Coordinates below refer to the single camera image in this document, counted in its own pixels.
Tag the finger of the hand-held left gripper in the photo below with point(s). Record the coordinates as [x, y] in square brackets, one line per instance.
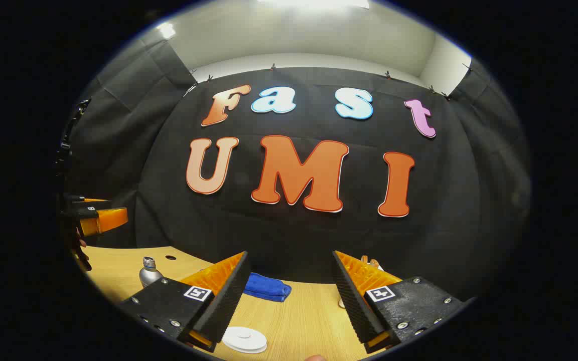
[91, 203]
[106, 219]

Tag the white teacup lid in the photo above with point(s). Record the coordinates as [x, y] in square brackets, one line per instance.
[244, 335]

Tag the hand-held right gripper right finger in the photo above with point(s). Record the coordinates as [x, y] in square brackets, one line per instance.
[356, 311]

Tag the ceiling light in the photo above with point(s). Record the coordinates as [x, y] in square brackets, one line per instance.
[314, 3]

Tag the white toaster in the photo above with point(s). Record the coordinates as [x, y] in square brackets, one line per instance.
[341, 302]

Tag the blue folded towel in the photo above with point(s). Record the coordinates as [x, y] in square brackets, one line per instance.
[266, 288]

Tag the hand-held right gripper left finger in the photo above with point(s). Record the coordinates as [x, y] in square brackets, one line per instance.
[229, 306]

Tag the silver water bottle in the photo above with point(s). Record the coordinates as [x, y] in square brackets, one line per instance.
[149, 275]

